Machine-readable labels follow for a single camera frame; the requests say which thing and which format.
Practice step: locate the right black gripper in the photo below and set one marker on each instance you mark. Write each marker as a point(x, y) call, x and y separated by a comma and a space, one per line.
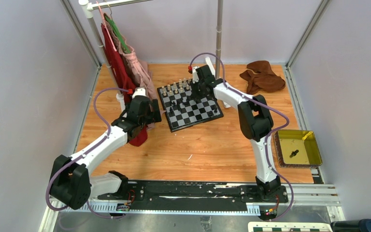
point(196, 94)

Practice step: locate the brown cloth pile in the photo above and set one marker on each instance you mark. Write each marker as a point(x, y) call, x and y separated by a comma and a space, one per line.
point(260, 77)

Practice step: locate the pink hanging garment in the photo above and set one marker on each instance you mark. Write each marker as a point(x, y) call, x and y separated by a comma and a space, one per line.
point(136, 70)

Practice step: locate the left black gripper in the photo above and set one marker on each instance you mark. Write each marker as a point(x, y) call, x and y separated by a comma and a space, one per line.
point(153, 116)

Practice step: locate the red hanging garment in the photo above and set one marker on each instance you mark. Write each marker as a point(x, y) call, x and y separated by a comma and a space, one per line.
point(122, 79)

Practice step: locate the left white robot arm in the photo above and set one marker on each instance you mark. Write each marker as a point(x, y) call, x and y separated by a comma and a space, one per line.
point(71, 181)

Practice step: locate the black white chessboard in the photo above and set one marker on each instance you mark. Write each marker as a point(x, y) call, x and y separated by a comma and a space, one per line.
point(183, 112)

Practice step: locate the dark blue object corner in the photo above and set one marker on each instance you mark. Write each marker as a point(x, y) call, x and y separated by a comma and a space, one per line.
point(363, 225)

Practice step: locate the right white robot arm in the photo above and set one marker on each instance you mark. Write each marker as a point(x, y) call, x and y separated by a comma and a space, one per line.
point(255, 122)

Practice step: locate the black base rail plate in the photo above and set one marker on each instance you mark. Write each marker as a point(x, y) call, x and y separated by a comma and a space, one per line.
point(195, 196)

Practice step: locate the yellow transparent tray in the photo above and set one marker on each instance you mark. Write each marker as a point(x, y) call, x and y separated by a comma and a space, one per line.
point(286, 141)

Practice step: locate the black piece in tray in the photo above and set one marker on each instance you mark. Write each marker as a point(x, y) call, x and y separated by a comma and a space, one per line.
point(294, 153)

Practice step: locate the green clothes hanger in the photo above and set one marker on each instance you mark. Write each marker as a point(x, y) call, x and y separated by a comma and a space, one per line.
point(126, 49)

